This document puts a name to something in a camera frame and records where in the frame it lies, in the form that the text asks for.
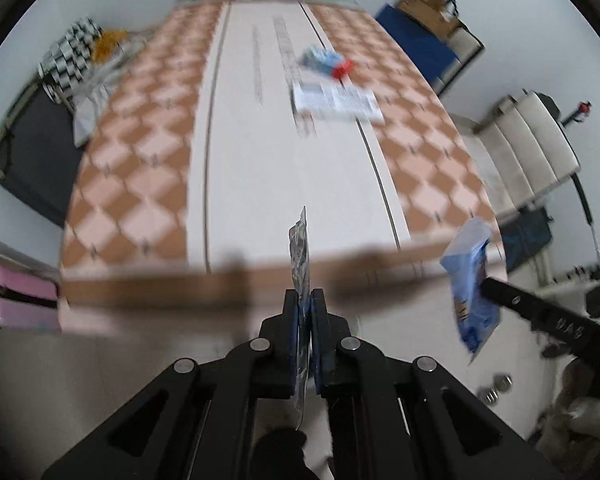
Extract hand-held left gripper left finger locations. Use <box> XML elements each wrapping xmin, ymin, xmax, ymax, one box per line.
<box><xmin>42</xmin><ymin>290</ymin><xmax>302</xmax><ymax>480</ymax></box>

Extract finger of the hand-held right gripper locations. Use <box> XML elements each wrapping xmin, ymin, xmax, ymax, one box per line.
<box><xmin>480</xmin><ymin>276</ymin><xmax>600</xmax><ymax>346</ymax></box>

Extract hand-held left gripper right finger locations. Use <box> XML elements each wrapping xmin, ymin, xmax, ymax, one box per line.
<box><xmin>311</xmin><ymin>289</ymin><xmax>563</xmax><ymax>480</ymax></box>

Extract blue plastic wrapper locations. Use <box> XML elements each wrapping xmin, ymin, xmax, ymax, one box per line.
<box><xmin>440</xmin><ymin>217</ymin><xmax>503</xmax><ymax>363</ymax></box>

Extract round metal discs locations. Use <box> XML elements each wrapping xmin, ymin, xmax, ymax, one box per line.
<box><xmin>477</xmin><ymin>374</ymin><xmax>513</xmax><ymax>406</ymax></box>

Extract white padded chair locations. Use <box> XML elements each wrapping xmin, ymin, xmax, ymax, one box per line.
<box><xmin>452</xmin><ymin>90</ymin><xmax>581</xmax><ymax>221</ymax></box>

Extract checkered tablecloth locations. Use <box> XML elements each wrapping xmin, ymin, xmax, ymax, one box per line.
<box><xmin>60</xmin><ymin>0</ymin><xmax>508</xmax><ymax>336</ymax></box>

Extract black tripod red head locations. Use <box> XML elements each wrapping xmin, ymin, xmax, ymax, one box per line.
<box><xmin>560</xmin><ymin>100</ymin><xmax>600</xmax><ymax>261</ymax></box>

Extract white printed paper leaflet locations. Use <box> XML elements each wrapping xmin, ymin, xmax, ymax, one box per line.
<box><xmin>292</xmin><ymin>82</ymin><xmax>386</xmax><ymax>123</ymax></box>

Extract blue board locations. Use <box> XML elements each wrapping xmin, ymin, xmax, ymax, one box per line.
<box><xmin>375</xmin><ymin>2</ymin><xmax>463</xmax><ymax>93</ymax></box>

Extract pink suitcase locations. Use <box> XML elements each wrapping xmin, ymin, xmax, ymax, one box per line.
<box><xmin>0</xmin><ymin>266</ymin><xmax>63</xmax><ymax>333</ymax></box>

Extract small blue red carton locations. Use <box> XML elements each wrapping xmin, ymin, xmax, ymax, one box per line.
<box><xmin>299</xmin><ymin>45</ymin><xmax>355</xmax><ymax>81</ymax></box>

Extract cardboard box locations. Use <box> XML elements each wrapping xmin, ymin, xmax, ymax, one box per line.
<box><xmin>397</xmin><ymin>0</ymin><xmax>463</xmax><ymax>41</ymax></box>

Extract orange mesh bag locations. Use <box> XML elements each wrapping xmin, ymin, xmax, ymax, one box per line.
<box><xmin>91</xmin><ymin>30</ymin><xmax>128</xmax><ymax>63</ymax></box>

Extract black white checkered cloth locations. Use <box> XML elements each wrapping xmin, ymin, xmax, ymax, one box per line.
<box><xmin>37</xmin><ymin>17</ymin><xmax>103</xmax><ymax>106</ymax></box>

